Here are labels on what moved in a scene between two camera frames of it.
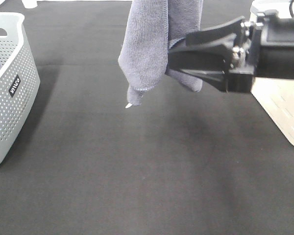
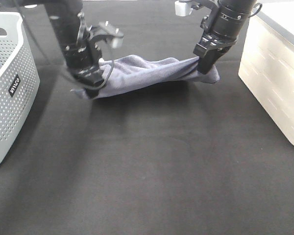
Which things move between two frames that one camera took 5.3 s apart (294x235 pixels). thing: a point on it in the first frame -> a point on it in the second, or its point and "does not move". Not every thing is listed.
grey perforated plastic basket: [14, 86] does not move
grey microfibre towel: [152, 26] -> [134, 73]
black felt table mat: [181, 162] does not move
